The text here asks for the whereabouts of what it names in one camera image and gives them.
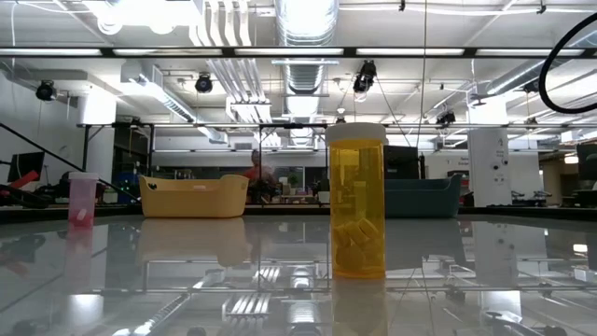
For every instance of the amber pill bottle white cap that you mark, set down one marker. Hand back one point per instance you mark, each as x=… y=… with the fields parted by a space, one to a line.
x=356 y=200

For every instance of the yellow plastic bin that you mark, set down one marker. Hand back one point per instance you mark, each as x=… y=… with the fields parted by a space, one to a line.
x=193 y=198

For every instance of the teal plastic bin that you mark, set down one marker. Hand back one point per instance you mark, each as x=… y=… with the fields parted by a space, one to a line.
x=424 y=198

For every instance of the person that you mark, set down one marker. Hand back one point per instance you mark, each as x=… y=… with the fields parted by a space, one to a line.
x=259 y=172

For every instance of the black flat monitor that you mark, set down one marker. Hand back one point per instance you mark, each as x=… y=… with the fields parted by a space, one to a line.
x=403 y=163

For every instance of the white square column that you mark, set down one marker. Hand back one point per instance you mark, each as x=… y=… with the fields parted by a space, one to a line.
x=489 y=154

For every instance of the thin black rod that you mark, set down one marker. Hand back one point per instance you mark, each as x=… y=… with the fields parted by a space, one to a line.
x=46 y=149

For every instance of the black tilted monitor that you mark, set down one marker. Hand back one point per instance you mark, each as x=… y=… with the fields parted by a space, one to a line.
x=27 y=164

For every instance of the red bar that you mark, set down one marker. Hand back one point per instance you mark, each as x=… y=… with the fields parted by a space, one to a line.
x=25 y=179

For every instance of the black ceiling-mounted camera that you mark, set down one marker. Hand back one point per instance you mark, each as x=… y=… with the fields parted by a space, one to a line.
x=446 y=118
x=204 y=84
x=531 y=87
x=365 y=77
x=45 y=91

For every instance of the silver round ceiling duct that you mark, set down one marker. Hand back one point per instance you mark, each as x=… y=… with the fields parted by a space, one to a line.
x=305 y=28

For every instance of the white rectangular air duct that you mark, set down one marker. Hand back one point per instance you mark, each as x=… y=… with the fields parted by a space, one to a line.
x=158 y=93

